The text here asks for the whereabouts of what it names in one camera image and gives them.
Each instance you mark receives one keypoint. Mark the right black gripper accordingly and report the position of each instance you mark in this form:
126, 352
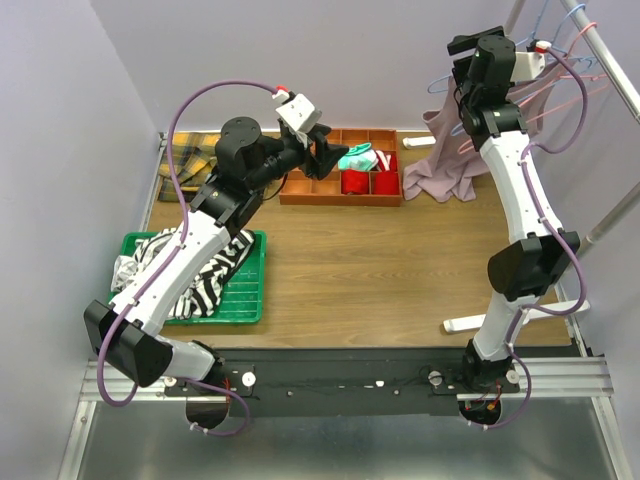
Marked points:
464, 41

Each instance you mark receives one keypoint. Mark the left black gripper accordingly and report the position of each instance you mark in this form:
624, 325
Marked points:
310, 154

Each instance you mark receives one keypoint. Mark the mauve tank top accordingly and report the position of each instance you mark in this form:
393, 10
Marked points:
453, 163

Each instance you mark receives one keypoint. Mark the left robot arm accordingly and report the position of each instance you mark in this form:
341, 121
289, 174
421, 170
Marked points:
126, 332

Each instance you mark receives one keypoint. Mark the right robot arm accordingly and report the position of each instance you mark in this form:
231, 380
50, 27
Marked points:
539, 248

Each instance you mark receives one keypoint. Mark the teal white sock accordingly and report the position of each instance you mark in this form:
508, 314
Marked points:
361, 157

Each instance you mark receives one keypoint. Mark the red rolled cloth left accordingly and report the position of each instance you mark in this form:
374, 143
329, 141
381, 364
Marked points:
354, 182

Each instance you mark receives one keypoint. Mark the red rolled cloth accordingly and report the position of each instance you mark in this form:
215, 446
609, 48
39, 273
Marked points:
386, 183
354, 182

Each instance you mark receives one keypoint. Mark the orange compartment tray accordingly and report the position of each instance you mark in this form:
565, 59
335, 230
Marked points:
300, 190

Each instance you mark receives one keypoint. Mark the red white striped sock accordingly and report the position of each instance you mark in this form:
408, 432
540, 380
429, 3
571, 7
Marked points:
386, 161

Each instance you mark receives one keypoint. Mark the red rolled cloth right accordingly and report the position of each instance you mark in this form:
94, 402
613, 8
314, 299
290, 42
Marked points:
386, 183

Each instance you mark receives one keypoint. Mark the yellow plaid shirt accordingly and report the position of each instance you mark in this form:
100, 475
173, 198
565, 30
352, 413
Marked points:
193, 158

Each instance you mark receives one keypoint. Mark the black white striped garment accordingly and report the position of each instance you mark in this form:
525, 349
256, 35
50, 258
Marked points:
204, 295

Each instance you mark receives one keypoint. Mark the metal clothes rack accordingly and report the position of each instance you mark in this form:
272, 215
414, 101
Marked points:
628, 94

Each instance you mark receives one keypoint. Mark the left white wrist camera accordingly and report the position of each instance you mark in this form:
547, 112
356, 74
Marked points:
298, 114

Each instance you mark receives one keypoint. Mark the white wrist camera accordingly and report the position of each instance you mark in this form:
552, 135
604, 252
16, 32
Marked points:
298, 114
530, 63

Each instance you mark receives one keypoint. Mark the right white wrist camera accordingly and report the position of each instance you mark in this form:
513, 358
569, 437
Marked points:
530, 63

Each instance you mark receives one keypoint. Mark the pink wire hanger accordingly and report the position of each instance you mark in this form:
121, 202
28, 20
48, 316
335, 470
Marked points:
580, 95

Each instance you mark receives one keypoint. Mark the black mounting base plate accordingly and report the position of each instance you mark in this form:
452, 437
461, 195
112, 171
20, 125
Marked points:
289, 382

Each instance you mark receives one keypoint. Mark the aluminium frame rail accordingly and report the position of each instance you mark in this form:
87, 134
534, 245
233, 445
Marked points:
559, 425

